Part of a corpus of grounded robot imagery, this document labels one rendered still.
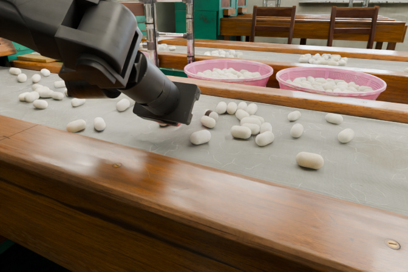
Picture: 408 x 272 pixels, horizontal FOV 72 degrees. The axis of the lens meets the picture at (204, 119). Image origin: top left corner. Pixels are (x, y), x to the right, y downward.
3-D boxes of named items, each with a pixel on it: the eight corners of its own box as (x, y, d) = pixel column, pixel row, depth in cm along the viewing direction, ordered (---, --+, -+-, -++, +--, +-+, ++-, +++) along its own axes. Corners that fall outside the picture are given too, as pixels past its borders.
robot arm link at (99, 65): (93, 62, 27) (119, -1, 31) (10, 68, 31) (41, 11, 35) (149, 118, 37) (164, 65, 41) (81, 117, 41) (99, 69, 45)
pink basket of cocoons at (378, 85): (382, 140, 62) (394, 99, 58) (263, 120, 72) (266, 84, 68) (372, 102, 84) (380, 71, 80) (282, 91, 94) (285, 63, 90)
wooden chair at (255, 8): (234, 102, 282) (238, 5, 247) (247, 91, 318) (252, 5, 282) (278, 109, 265) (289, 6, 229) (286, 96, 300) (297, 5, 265)
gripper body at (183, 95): (149, 81, 49) (124, 61, 42) (201, 88, 45) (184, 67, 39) (137, 116, 48) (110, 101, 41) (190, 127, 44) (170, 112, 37)
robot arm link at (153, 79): (138, 85, 33) (146, 43, 34) (91, 87, 35) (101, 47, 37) (164, 105, 39) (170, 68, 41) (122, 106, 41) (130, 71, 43)
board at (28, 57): (46, 62, 93) (45, 59, 93) (17, 59, 99) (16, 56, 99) (113, 48, 121) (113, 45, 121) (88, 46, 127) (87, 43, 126)
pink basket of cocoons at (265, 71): (277, 114, 76) (281, 79, 72) (179, 112, 77) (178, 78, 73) (263, 86, 100) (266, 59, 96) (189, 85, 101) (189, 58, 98)
